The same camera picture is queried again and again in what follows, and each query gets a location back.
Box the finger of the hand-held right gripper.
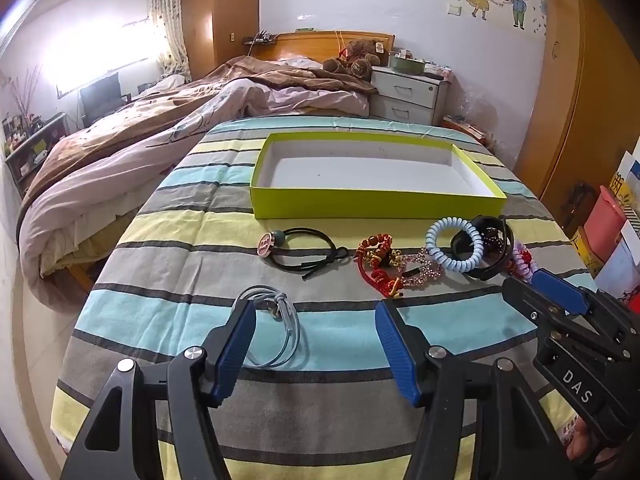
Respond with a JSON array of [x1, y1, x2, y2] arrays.
[[531, 268, 640, 333], [501, 276, 608, 357]]

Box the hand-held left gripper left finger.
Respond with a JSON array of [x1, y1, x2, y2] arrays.
[[60, 299, 258, 480]]

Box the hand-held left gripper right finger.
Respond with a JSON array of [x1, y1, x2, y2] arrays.
[[375, 300, 566, 480]]

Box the black watch band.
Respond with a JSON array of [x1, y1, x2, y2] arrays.
[[450, 215, 516, 281]]

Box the purple coil hair tie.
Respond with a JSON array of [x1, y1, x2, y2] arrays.
[[507, 242, 540, 276]]

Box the grey hair tie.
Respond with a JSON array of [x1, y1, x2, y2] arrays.
[[235, 285, 301, 367]]

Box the red cord beaded bracelet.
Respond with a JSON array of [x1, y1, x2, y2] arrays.
[[357, 232, 402, 275], [367, 266, 407, 301]]

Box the blue coil hair tie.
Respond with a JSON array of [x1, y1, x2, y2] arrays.
[[425, 216, 486, 273]]

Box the black hair tie pink charm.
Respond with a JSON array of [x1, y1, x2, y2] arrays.
[[258, 226, 349, 281]]

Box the green cardboard box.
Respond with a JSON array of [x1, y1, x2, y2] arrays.
[[249, 132, 508, 221]]

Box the person's right hand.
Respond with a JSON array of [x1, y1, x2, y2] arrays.
[[560, 416, 600, 460]]

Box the yellow box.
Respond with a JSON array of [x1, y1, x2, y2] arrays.
[[570, 226, 607, 279]]

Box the pale blue box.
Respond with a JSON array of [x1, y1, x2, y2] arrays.
[[595, 237, 640, 297]]

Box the pink plastic container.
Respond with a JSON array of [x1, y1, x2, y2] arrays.
[[582, 185, 629, 267]]

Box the pink rhinestone hair clip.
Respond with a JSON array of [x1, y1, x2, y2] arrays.
[[397, 249, 445, 290]]

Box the white paper bag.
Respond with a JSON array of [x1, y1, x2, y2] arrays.
[[607, 149, 640, 221]]

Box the stack of books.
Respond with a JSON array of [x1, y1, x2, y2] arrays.
[[442, 114, 488, 144]]

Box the wooden wardrobe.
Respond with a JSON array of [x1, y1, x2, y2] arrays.
[[515, 0, 640, 221]]

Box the pink floral quilt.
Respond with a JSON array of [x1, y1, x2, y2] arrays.
[[15, 77, 372, 277]]

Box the white nightstand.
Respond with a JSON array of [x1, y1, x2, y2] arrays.
[[370, 66, 449, 127]]

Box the green container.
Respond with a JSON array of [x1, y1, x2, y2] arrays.
[[389, 55, 427, 74]]

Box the brown blanket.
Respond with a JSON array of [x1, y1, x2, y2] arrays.
[[20, 55, 379, 196]]

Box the cluttered shelf unit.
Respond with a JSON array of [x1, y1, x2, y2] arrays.
[[2, 112, 69, 197]]

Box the black chair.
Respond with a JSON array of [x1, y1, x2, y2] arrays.
[[79, 72, 132, 126]]

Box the brown teddy bear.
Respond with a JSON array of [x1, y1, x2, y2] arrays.
[[322, 39, 386, 82]]

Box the wooden bed headboard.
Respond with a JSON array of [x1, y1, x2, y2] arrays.
[[272, 31, 396, 68]]

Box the dried branches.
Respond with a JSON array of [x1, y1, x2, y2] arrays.
[[10, 65, 45, 122]]

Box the floral curtain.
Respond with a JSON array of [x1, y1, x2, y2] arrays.
[[146, 0, 192, 83]]

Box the tall wooden cabinet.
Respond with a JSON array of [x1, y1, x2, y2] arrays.
[[180, 0, 261, 83]]

